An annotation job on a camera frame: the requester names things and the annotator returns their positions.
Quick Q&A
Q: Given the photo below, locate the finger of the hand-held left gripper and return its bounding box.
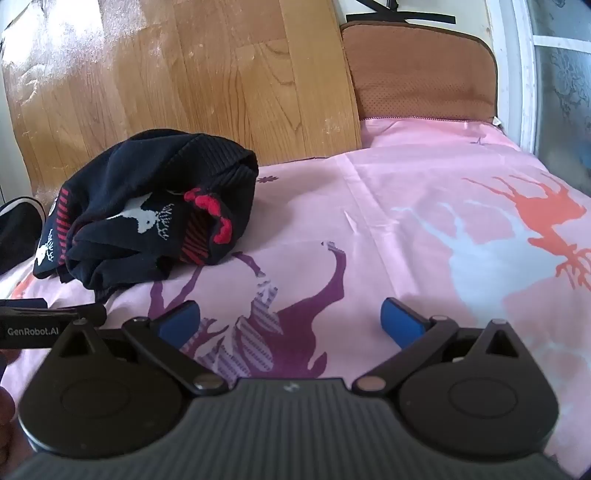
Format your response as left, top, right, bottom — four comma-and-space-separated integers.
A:
0, 298, 108, 330

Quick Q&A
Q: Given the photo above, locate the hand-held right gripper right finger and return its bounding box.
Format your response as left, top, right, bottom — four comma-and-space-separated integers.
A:
352, 296, 526, 394

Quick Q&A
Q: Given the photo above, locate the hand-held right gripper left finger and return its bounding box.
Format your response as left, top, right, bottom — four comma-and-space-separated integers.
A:
53, 299, 228, 394

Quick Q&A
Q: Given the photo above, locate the navy reindeer knit sweater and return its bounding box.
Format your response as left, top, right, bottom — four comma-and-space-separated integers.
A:
32, 130, 259, 304

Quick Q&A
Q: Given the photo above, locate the pink deer print bed sheet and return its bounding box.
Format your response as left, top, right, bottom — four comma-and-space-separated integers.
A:
0, 117, 591, 480

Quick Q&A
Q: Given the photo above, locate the dark item with white rim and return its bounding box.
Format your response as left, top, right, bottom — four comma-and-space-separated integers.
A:
0, 196, 47, 278

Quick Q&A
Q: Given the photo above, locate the wooden headboard panel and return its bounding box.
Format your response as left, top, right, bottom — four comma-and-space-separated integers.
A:
0, 0, 363, 204

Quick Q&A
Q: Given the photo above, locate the brown perforated cushion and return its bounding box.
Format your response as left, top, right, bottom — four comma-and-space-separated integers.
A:
339, 21, 502, 123

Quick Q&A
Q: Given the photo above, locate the patterned frosted window pane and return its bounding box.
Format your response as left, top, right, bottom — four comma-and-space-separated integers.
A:
526, 0, 591, 188

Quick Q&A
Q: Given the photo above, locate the white window frame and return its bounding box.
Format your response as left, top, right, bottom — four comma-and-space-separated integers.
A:
487, 0, 543, 158

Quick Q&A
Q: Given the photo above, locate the black strap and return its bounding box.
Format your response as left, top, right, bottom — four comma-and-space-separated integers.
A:
345, 0, 456, 27

